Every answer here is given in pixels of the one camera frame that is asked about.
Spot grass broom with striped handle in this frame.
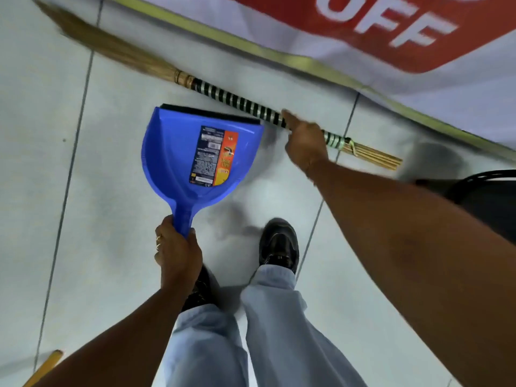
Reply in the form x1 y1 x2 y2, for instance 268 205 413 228
31 0 403 171

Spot yellow-green frame strip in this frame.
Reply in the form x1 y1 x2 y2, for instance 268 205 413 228
100 0 516 162

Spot yellow stick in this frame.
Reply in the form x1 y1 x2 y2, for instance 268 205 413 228
22 350 65 387

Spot blue plastic dustpan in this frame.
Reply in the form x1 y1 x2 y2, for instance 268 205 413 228
141 103 265 238

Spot black shoe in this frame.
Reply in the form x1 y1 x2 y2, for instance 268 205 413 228
258 217 300 275
181 265 215 313

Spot person's right forearm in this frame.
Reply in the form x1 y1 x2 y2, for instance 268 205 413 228
310 159 516 387

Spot person's left forearm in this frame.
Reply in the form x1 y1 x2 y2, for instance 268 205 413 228
34 285 195 387

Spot red and white banner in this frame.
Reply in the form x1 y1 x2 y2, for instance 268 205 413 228
133 0 516 150

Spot black chair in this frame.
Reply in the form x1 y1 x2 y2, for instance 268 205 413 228
414 169 516 245

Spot person's left hand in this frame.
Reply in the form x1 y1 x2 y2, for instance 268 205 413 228
154 215 203 293

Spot light grey trousers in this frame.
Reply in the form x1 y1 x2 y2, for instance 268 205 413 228
163 264 368 387

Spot person's right hand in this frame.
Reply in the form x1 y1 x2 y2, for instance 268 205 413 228
281 109 329 174

